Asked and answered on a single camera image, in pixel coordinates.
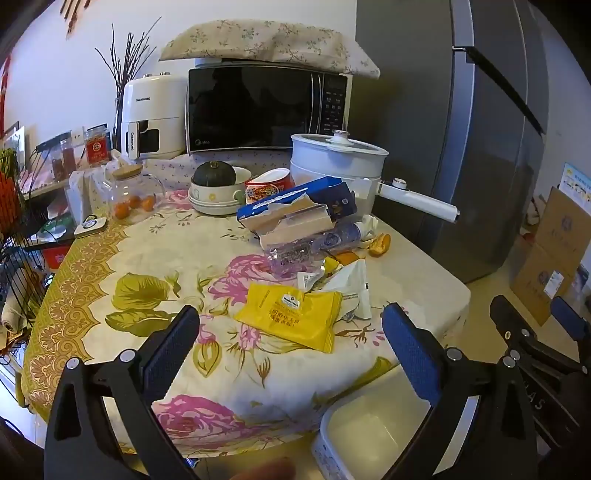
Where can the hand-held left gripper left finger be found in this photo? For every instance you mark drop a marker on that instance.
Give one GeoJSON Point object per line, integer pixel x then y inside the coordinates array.
{"type": "Point", "coordinates": [171, 350]}

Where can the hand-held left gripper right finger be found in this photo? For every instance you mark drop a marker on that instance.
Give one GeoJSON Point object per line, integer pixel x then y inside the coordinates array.
{"type": "Point", "coordinates": [411, 350]}

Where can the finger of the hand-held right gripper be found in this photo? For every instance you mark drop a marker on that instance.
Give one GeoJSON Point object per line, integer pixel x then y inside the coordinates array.
{"type": "Point", "coordinates": [570, 318]}
{"type": "Point", "coordinates": [501, 311]}

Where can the white plastic bin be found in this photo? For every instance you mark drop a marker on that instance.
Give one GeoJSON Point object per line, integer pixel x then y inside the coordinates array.
{"type": "Point", "coordinates": [369, 429]}

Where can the orange peel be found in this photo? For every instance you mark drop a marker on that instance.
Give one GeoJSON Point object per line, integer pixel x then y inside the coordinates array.
{"type": "Point", "coordinates": [379, 244]}

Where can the yellow snack packet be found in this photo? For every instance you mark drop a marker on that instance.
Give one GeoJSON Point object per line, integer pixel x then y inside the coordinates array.
{"type": "Point", "coordinates": [286, 316]}

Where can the clear plastic bottle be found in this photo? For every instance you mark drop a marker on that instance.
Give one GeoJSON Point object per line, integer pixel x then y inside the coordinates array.
{"type": "Point", "coordinates": [300, 251]}

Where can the large white wrapper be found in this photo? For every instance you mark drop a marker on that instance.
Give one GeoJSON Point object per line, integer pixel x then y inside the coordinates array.
{"type": "Point", "coordinates": [353, 288]}

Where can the small orange packet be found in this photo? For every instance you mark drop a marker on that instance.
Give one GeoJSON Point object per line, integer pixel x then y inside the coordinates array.
{"type": "Point", "coordinates": [348, 257]}

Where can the small golden wrapper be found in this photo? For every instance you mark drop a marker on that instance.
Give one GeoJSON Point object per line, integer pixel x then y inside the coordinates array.
{"type": "Point", "coordinates": [330, 267]}

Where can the small white wrapper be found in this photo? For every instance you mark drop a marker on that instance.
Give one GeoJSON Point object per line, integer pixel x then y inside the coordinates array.
{"type": "Point", "coordinates": [308, 280]}

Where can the crumpled white tissue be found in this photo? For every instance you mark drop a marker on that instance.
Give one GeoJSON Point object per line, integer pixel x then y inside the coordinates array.
{"type": "Point", "coordinates": [369, 226]}

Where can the cream floral bowl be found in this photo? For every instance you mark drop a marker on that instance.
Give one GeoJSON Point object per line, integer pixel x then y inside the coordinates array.
{"type": "Point", "coordinates": [207, 208]}

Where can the small white device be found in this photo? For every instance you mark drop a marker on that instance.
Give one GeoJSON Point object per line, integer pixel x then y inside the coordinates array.
{"type": "Point", "coordinates": [91, 226]}

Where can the small orange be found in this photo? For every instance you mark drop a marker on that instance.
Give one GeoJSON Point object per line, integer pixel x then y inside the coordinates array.
{"type": "Point", "coordinates": [148, 203]}
{"type": "Point", "coordinates": [134, 201]}
{"type": "Point", "coordinates": [120, 210]}

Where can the white twine roll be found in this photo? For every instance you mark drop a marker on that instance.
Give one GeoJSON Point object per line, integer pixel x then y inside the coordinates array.
{"type": "Point", "coordinates": [10, 316]}

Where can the torn white paper carton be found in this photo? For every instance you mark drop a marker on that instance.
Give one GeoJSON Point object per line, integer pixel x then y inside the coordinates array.
{"type": "Point", "coordinates": [300, 226]}

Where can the white stacked bowls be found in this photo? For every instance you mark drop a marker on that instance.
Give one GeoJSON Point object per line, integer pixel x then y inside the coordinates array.
{"type": "Point", "coordinates": [221, 191]}

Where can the glass jar with cork lid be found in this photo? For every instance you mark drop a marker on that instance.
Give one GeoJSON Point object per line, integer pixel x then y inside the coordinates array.
{"type": "Point", "coordinates": [134, 187]}

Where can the dark green pumpkin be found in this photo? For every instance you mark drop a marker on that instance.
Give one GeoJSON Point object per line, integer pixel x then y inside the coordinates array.
{"type": "Point", "coordinates": [214, 174]}

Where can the grey refrigerator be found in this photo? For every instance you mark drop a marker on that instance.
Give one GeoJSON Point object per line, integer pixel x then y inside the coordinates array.
{"type": "Point", "coordinates": [438, 138]}

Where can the torn blue cardboard box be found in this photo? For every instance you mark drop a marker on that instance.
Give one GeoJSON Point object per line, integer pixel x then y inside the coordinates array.
{"type": "Point", "coordinates": [304, 191]}

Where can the red instant noodle cup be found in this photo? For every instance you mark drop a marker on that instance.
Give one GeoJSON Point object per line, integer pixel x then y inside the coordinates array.
{"type": "Point", "coordinates": [270, 187]}

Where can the white electric cooking pot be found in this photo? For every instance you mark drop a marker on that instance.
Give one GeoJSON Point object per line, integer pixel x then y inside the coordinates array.
{"type": "Point", "coordinates": [323, 170]}

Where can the red label jar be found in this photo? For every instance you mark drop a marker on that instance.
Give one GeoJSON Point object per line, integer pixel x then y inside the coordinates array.
{"type": "Point", "coordinates": [97, 145]}

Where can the glass jar with reddish contents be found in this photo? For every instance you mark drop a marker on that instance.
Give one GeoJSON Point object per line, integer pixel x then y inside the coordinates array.
{"type": "Point", "coordinates": [64, 157]}

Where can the glass pot lid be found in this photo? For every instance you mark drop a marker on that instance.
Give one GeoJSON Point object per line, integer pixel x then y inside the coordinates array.
{"type": "Point", "coordinates": [339, 141]}

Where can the white air fryer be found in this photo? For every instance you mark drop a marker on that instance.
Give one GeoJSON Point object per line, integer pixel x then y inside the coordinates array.
{"type": "Point", "coordinates": [157, 101]}

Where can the black microwave oven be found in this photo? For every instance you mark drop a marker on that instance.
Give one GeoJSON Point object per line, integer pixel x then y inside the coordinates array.
{"type": "Point", "coordinates": [249, 106]}

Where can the framed picture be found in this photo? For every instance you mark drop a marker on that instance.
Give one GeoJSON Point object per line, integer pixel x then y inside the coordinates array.
{"type": "Point", "coordinates": [14, 141]}

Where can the dried dark branches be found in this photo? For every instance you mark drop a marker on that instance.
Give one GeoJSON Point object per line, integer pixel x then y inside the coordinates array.
{"type": "Point", "coordinates": [121, 64]}

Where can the floral cloth cover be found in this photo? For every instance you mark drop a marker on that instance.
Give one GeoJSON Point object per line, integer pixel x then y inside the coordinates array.
{"type": "Point", "coordinates": [258, 41]}

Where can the red hanging ornament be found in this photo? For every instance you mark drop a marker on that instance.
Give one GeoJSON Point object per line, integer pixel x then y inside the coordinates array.
{"type": "Point", "coordinates": [76, 14]}

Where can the blue wall flyer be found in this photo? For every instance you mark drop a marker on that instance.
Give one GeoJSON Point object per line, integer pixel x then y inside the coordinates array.
{"type": "Point", "coordinates": [577, 182]}

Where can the white wall outlet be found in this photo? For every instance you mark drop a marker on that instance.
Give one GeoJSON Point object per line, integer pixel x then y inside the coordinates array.
{"type": "Point", "coordinates": [78, 137]}

